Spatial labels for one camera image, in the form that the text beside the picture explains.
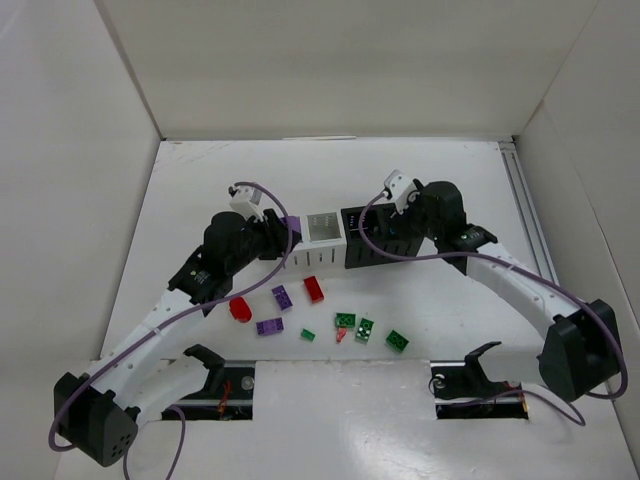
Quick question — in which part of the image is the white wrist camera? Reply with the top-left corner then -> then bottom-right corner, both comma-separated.
383,170 -> 419,215
229,185 -> 262,220

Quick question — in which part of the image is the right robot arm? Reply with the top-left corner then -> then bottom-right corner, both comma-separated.
384,172 -> 629,401

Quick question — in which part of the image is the purple printed lego brick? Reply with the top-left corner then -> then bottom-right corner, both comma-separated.
256,317 -> 284,337

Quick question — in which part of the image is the white double bin container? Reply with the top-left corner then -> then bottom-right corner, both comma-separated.
285,211 -> 347,272

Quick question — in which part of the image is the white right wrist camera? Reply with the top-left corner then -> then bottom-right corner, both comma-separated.
383,170 -> 419,215

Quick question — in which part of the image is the small green lego piece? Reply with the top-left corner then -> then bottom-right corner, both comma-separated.
300,329 -> 316,342

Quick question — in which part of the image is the aluminium rail right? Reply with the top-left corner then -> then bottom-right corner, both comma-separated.
498,141 -> 558,283

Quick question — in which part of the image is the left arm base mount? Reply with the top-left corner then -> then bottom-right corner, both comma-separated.
173,344 -> 256,421

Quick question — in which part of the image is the green lego brick middle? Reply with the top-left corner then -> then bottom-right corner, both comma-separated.
355,318 -> 374,344

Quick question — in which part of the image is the green lego brick right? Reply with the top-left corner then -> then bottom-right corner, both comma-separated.
385,330 -> 409,353

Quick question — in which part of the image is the purple rounded lego piece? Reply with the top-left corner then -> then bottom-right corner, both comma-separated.
280,215 -> 302,243

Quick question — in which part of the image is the red rectangular lego brick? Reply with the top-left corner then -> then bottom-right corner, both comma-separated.
303,276 -> 324,304

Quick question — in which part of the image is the purple rectangular lego brick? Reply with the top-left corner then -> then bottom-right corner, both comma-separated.
272,285 -> 293,311

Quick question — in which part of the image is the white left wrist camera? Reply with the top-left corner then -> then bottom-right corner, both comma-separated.
229,185 -> 262,220

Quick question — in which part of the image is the small red lego piece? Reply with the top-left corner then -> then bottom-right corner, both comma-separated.
336,327 -> 348,344

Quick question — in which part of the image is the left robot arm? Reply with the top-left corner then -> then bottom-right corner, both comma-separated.
48,209 -> 302,467

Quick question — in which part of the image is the black double bin container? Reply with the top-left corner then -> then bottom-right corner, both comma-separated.
341,203 -> 424,269

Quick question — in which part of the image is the green curved lego brick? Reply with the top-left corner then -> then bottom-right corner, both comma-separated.
335,312 -> 356,329

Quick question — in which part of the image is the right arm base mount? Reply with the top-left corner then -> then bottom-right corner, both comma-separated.
428,341 -> 529,420

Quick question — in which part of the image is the red rounded lego piece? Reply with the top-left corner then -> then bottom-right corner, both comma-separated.
228,297 -> 253,323

